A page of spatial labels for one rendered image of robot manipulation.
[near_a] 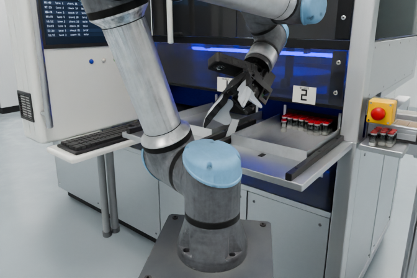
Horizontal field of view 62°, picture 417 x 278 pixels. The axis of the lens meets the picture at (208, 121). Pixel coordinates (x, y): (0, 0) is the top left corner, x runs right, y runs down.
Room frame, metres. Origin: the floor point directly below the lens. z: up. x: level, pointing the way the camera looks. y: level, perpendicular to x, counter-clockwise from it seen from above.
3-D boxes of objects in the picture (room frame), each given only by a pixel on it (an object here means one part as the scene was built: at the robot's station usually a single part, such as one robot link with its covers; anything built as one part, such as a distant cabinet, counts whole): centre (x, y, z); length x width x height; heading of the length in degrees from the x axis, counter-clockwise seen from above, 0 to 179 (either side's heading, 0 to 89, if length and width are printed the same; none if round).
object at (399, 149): (1.09, -0.59, 0.87); 0.14 x 0.13 x 0.02; 142
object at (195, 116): (1.34, -0.01, 0.90); 0.34 x 0.26 x 0.04; 142
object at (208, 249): (0.64, -0.01, 0.84); 0.15 x 0.15 x 0.10
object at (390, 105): (1.06, -0.55, 1.00); 0.08 x 0.07 x 0.07; 142
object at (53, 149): (1.39, 0.44, 0.79); 0.45 x 0.28 x 0.03; 140
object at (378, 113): (1.03, -0.52, 1.00); 0.04 x 0.04 x 0.04; 52
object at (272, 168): (1.18, -0.10, 0.87); 0.70 x 0.48 x 0.02; 52
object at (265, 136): (1.12, -0.28, 0.90); 0.34 x 0.26 x 0.04; 142
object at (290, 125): (1.21, -0.35, 0.91); 0.18 x 0.02 x 0.05; 52
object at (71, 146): (1.36, 0.40, 0.82); 0.40 x 0.14 x 0.02; 140
